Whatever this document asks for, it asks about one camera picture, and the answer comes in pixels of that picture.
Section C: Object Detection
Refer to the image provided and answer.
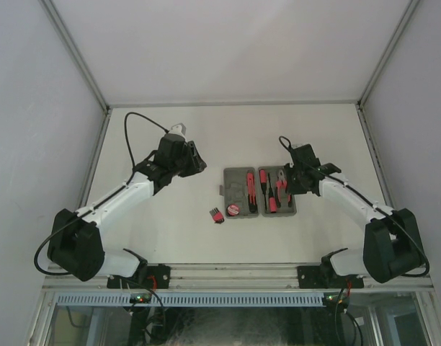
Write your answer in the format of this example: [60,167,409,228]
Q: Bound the red black pliers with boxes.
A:
[275,169,293,208]

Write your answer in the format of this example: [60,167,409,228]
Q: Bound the short red black screwdriver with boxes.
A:
[268,184,277,213]

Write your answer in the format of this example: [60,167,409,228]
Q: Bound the red black utility knife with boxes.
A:
[246,172,257,213]

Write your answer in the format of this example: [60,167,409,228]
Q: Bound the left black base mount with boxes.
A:
[107,264,171,290]

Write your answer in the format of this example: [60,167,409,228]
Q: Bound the red hex key set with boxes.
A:
[210,208,225,224]

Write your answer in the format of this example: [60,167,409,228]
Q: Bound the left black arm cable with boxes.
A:
[33,111,171,275]

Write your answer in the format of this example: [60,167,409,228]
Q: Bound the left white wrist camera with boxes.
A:
[169,123,187,139]

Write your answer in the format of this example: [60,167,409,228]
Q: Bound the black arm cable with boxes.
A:
[33,111,171,275]
[277,135,431,307]

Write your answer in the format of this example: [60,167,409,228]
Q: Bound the grey plastic tool case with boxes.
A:
[220,166,298,219]

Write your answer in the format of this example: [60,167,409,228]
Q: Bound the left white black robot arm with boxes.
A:
[47,131,206,288]

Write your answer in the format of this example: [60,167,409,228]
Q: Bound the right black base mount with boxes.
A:
[297,265,365,289]

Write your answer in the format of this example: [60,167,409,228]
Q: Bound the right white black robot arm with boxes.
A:
[279,136,430,288]

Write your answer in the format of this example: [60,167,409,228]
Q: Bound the long red black screwdriver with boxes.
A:
[259,169,268,210]

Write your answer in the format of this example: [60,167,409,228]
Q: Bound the aluminium front rail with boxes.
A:
[42,263,434,292]

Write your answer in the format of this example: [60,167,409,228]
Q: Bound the black tape roll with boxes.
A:
[226,203,240,217]

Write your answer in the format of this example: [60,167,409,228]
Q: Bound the blue slotted cable duct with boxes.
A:
[55,292,324,308]

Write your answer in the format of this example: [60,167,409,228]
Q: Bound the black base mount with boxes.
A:
[297,265,365,289]
[107,264,171,290]

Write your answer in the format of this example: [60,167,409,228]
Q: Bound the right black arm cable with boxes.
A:
[277,135,431,307]

